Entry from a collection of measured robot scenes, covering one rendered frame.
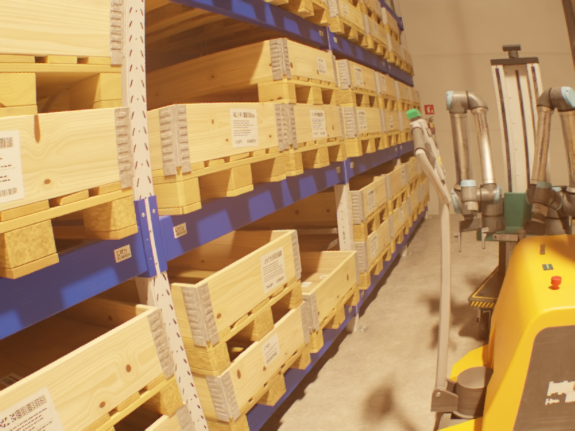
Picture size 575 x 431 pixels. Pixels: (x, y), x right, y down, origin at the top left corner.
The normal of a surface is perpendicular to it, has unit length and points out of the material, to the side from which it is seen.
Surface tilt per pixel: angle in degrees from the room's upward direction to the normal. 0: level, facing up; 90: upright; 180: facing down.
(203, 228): 90
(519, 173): 90
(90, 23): 90
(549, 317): 90
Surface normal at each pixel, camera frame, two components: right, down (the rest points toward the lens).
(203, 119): 0.93, -0.04
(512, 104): -0.65, 0.19
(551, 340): -0.36, 0.18
